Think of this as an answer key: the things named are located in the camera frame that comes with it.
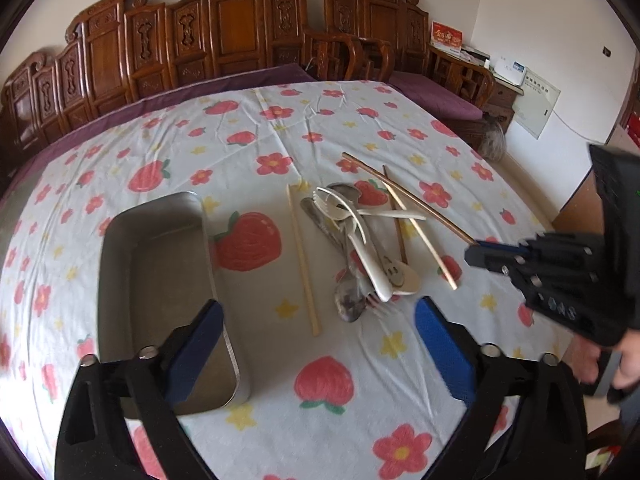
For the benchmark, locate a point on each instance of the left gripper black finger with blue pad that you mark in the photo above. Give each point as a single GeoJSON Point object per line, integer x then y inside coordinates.
{"type": "Point", "coordinates": [94, 441]}
{"type": "Point", "coordinates": [523, 419]}

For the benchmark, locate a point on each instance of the black blue-tipped left gripper finger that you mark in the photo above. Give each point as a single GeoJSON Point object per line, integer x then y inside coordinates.
{"type": "Point", "coordinates": [496, 257]}

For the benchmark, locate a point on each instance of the copper metal chopstick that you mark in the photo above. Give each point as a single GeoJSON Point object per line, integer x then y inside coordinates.
{"type": "Point", "coordinates": [402, 191]}

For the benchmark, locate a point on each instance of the white plastic spoon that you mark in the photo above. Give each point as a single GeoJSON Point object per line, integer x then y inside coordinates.
{"type": "Point", "coordinates": [361, 240]}

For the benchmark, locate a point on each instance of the light bamboo chopstick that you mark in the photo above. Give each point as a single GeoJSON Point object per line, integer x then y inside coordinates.
{"type": "Point", "coordinates": [315, 325]}

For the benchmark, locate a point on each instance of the person's right hand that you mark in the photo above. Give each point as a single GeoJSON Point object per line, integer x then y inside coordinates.
{"type": "Point", "coordinates": [583, 357]}

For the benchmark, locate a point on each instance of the smiley face steel spoon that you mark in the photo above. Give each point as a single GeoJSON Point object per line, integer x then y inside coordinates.
{"type": "Point", "coordinates": [404, 280]}

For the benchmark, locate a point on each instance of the grey feather duster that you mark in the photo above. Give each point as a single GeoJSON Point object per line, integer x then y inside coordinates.
{"type": "Point", "coordinates": [493, 143]}

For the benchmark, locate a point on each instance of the dark wooden chopstick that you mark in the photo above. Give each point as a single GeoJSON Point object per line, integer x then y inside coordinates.
{"type": "Point", "coordinates": [398, 225]}

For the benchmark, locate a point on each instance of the white electrical panel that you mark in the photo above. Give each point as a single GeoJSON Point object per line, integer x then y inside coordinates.
{"type": "Point", "coordinates": [534, 107]}

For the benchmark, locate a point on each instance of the wooden side cabinet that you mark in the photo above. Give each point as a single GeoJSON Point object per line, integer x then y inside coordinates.
{"type": "Point", "coordinates": [475, 84]}

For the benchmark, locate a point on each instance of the floral strawberry tablecloth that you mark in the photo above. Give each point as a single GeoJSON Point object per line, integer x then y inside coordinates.
{"type": "Point", "coordinates": [362, 400]}

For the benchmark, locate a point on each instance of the white router box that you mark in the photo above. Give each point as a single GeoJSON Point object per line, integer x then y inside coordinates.
{"type": "Point", "coordinates": [511, 71]}

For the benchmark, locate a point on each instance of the metal rectangular tray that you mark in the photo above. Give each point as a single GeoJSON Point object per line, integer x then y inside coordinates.
{"type": "Point", "coordinates": [156, 274]}

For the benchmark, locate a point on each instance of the red greeting card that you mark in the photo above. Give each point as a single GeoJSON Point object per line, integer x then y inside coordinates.
{"type": "Point", "coordinates": [446, 38]}

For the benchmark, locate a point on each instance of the wooden armchair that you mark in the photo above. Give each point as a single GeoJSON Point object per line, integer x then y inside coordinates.
{"type": "Point", "coordinates": [335, 56]}

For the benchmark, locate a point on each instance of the carved wooden bench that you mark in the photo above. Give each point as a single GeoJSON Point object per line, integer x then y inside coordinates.
{"type": "Point", "coordinates": [119, 52]}

